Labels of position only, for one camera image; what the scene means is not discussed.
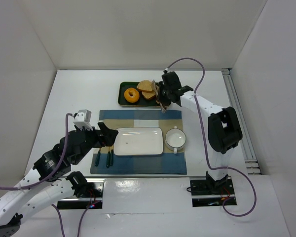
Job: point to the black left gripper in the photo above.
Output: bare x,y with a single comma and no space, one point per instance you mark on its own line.
100,138

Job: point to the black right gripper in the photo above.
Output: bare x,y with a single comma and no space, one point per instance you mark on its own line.
165,93

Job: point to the brown bread slice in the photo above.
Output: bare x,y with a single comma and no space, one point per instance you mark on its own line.
147,85
148,95

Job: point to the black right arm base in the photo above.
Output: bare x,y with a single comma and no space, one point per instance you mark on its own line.
205,194

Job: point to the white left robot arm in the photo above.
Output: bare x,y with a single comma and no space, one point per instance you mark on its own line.
51,178

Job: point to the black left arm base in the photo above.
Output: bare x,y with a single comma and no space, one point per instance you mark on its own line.
92,197

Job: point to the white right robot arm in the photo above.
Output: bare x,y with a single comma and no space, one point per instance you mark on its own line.
220,126

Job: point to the white rectangular plate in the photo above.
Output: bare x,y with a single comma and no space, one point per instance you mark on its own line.
138,141

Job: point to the white soup cup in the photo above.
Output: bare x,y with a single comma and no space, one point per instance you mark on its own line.
175,140

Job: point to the orange bagel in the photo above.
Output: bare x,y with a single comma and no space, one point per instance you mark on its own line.
131,95

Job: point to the dark green serving tray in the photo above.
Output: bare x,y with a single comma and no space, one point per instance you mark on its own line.
142,102

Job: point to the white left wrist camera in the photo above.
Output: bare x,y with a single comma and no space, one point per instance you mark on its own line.
82,120

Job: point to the aluminium rail frame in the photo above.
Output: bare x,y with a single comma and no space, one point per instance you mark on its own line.
250,158

